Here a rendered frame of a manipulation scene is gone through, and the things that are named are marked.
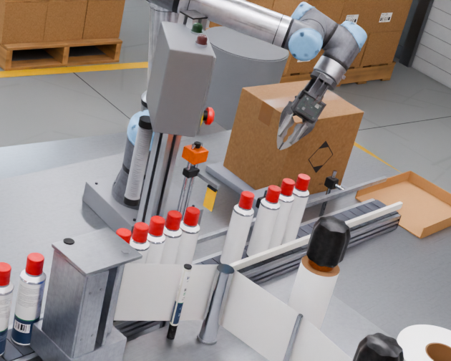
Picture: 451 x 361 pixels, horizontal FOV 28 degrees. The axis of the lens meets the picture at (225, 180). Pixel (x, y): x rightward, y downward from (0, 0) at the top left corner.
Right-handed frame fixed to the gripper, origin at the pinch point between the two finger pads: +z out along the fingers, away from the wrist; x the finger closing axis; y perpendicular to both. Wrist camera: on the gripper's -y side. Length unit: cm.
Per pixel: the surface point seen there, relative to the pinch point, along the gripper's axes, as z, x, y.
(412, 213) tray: -11, 51, -54
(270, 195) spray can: 12.6, 4.0, 5.3
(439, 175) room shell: -72, 109, -291
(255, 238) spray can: 23.5, 7.2, -0.4
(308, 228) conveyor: 12.6, 20.6, -23.4
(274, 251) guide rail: 23.7, 13.5, -2.8
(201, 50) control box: -2, -27, 45
